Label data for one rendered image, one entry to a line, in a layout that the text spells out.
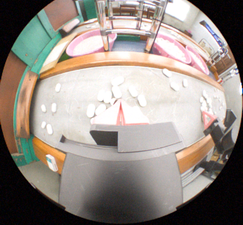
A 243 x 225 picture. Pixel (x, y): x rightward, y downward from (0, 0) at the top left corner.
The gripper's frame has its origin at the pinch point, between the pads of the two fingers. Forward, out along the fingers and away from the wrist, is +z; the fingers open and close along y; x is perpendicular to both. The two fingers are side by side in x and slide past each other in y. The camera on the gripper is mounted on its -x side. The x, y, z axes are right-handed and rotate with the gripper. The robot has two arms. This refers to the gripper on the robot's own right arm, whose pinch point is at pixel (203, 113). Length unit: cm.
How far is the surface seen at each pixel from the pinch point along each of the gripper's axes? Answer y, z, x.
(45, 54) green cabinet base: 81, 22, -23
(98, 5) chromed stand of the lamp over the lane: 41, 7, -28
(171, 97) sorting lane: 19.3, 6.5, -2.7
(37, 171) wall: 152, -58, 76
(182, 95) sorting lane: 13.4, 7.2, -3.3
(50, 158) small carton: 60, -13, 9
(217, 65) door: -440, 171, -112
